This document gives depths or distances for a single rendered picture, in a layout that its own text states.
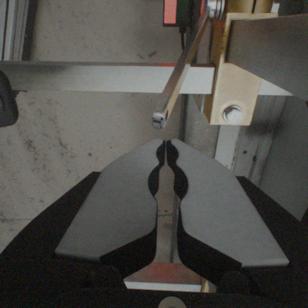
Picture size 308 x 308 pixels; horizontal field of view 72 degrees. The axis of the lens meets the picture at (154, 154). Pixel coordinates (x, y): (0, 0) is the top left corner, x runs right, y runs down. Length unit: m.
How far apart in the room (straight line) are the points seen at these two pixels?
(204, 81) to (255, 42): 0.09
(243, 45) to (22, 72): 0.24
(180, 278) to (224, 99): 0.24
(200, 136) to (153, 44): 0.73
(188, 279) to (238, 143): 0.37
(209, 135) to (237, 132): 0.12
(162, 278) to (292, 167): 0.36
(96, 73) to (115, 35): 0.87
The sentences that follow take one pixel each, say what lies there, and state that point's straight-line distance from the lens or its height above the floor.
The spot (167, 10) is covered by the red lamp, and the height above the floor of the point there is 0.70.
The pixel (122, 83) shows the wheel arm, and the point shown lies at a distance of 0.27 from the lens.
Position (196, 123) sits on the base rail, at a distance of 0.45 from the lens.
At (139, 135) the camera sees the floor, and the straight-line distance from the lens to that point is 1.24.
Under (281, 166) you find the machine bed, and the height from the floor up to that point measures 0.69.
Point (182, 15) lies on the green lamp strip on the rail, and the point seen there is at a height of 0.70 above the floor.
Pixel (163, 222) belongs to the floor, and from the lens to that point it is 1.67.
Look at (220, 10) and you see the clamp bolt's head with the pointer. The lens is 0.27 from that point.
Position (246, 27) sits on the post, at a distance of 0.21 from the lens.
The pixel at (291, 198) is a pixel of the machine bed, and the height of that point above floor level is 0.75.
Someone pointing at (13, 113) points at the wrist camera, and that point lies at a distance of 0.22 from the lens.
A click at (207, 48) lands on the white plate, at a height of 0.79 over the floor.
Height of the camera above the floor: 1.12
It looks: 60 degrees down
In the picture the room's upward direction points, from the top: 175 degrees counter-clockwise
